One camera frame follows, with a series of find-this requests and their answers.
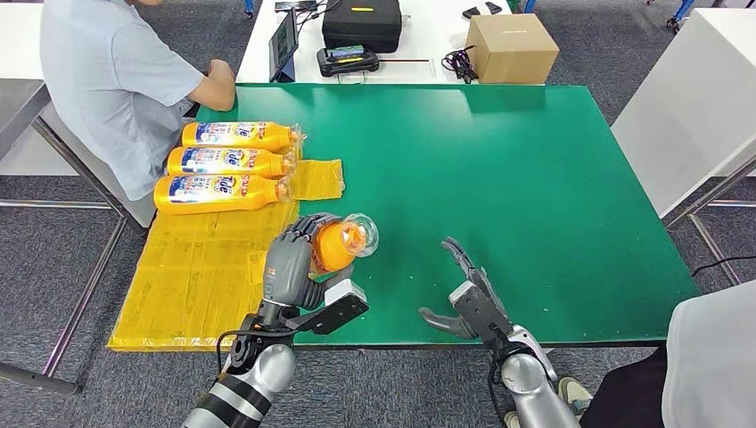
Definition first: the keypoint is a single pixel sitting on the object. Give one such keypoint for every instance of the white table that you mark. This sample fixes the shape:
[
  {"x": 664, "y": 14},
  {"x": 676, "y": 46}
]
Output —
[
  {"x": 691, "y": 106},
  {"x": 425, "y": 34},
  {"x": 20, "y": 41}
]

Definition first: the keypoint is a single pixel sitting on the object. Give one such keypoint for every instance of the cardboard box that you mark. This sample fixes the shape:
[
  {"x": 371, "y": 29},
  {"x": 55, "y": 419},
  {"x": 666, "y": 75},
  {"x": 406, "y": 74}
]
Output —
[{"x": 511, "y": 48}]

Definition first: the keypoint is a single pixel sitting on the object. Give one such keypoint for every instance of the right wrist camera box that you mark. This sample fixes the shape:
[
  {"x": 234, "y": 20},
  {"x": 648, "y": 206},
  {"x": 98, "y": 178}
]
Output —
[{"x": 481, "y": 310}]

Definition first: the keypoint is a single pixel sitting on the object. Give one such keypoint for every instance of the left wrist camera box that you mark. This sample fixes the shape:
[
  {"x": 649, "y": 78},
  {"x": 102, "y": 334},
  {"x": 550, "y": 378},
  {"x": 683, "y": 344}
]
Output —
[{"x": 336, "y": 307}]

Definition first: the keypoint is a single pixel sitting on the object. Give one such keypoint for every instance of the large yellow wrapped board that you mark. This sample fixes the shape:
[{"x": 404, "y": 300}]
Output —
[{"x": 201, "y": 277}]

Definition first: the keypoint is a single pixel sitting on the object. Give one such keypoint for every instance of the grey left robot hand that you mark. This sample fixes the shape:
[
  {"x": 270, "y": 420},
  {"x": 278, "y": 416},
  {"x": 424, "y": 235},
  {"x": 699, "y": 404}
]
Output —
[{"x": 289, "y": 266}]

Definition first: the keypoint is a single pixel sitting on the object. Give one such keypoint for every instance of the person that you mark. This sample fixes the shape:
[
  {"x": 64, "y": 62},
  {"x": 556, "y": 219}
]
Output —
[
  {"x": 709, "y": 360},
  {"x": 112, "y": 88}
]

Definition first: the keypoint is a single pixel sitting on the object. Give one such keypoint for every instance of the blue wheeled cart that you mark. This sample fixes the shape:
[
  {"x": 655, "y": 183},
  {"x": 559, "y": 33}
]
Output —
[
  {"x": 249, "y": 7},
  {"x": 679, "y": 9}
]

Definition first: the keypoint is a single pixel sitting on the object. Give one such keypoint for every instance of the black handheld controller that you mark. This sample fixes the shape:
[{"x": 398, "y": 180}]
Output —
[{"x": 348, "y": 61}]

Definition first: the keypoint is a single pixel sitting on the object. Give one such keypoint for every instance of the small black device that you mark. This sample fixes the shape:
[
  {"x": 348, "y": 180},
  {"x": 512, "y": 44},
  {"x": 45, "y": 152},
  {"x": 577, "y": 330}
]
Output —
[
  {"x": 470, "y": 13},
  {"x": 493, "y": 8}
]

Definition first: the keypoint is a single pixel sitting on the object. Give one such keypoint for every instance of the black phone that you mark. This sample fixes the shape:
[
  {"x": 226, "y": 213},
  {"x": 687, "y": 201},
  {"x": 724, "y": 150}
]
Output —
[{"x": 296, "y": 7}]

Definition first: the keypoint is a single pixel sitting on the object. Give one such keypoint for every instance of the orange detergent bottle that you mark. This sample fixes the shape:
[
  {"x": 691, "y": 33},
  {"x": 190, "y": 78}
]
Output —
[
  {"x": 218, "y": 194},
  {"x": 230, "y": 162},
  {"x": 239, "y": 136},
  {"x": 339, "y": 245}
]

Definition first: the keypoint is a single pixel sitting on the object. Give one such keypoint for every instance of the black hard carrying case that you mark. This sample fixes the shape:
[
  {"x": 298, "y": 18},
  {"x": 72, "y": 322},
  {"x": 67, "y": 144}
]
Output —
[{"x": 361, "y": 23}]

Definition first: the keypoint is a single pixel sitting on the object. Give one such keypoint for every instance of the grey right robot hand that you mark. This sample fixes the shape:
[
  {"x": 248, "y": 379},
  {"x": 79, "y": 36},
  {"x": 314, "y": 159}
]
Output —
[{"x": 472, "y": 277}]

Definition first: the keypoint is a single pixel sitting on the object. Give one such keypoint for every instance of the small yellow wrapped sheet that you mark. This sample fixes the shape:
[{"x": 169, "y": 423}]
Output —
[{"x": 322, "y": 179}]

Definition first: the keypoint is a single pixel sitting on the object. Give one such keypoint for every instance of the black tablet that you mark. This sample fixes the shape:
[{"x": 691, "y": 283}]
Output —
[{"x": 283, "y": 46}]

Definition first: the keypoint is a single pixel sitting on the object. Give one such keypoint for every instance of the steel frame table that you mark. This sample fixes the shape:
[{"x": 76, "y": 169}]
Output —
[{"x": 20, "y": 100}]

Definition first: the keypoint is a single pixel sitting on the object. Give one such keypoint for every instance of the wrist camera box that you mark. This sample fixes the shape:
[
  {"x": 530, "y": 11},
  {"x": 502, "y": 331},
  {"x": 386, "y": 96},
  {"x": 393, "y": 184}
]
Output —
[
  {"x": 336, "y": 307},
  {"x": 481, "y": 310}
]

